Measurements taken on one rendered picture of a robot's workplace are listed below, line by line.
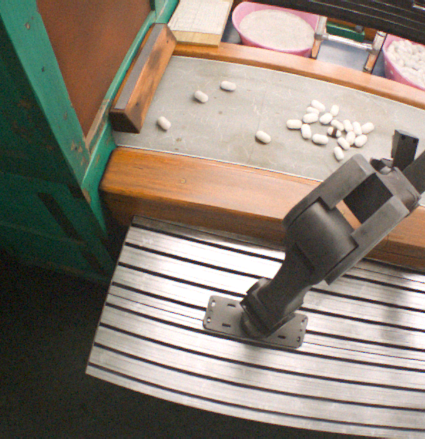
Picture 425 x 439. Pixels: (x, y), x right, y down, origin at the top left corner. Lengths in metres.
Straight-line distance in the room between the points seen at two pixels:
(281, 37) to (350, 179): 0.78
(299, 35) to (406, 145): 0.55
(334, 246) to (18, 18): 0.44
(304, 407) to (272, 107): 0.66
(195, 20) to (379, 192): 0.79
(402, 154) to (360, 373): 0.44
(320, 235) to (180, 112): 0.57
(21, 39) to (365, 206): 0.45
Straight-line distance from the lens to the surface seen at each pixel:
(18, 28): 0.50
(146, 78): 0.89
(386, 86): 1.10
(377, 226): 0.45
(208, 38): 1.08
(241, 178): 0.82
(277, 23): 1.22
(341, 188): 0.46
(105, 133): 0.83
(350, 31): 1.32
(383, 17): 0.78
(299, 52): 1.11
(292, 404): 0.82
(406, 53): 1.29
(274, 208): 0.80
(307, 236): 0.45
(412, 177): 0.73
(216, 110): 0.95
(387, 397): 0.89
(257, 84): 1.01
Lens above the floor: 1.48
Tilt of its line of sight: 66 degrees down
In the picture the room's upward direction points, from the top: 2 degrees clockwise
